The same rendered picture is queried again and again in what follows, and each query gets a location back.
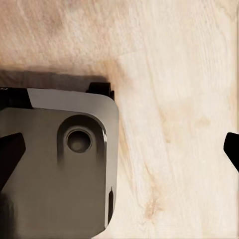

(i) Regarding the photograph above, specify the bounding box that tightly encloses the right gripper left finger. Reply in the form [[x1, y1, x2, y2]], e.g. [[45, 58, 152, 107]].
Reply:
[[0, 132, 26, 192]]

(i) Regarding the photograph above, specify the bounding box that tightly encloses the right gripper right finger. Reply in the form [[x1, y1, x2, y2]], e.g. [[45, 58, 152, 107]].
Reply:
[[223, 132, 239, 172]]

